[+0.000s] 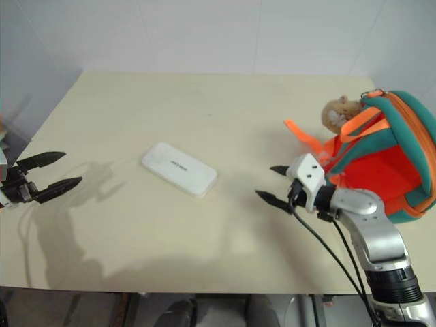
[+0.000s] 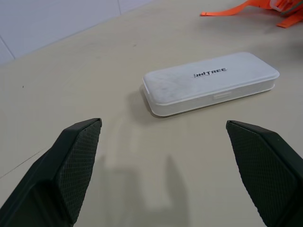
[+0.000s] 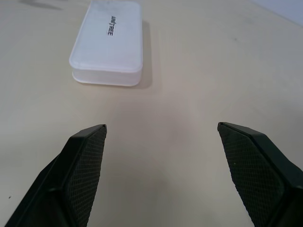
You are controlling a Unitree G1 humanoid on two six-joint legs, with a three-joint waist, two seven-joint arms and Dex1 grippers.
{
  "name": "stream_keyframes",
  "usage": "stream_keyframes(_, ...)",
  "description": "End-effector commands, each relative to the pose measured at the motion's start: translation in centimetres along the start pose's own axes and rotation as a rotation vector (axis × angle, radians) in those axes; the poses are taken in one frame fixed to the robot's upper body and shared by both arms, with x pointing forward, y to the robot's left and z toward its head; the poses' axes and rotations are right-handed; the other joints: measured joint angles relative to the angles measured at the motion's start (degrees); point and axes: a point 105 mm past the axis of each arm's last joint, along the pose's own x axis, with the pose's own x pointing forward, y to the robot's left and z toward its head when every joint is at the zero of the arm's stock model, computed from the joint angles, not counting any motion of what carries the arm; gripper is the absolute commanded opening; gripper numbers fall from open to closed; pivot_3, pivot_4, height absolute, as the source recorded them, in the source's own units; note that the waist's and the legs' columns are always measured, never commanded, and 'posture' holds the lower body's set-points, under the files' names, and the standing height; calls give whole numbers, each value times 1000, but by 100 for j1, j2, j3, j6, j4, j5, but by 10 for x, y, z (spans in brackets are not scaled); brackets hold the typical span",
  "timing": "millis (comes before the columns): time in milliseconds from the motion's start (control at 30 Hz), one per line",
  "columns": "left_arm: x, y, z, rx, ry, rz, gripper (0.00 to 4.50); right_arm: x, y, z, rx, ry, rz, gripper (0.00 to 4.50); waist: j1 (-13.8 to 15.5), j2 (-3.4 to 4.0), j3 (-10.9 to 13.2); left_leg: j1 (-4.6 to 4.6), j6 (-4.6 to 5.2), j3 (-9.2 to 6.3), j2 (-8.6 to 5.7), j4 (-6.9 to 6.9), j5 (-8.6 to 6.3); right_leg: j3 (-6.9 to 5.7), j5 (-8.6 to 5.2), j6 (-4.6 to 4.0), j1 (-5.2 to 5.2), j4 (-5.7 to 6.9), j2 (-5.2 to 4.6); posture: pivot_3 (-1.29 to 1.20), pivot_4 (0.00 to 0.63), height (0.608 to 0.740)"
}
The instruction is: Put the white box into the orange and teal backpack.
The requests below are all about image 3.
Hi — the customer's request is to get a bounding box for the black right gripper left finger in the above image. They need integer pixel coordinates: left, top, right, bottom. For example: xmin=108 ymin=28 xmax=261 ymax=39
xmin=4 ymin=123 xmax=108 ymax=227

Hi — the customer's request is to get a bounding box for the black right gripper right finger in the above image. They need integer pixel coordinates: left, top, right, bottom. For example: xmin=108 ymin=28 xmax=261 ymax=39
xmin=217 ymin=122 xmax=303 ymax=227

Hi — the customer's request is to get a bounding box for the white translucent plastic box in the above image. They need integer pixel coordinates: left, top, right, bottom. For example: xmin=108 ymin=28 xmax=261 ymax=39
xmin=68 ymin=0 xmax=143 ymax=87

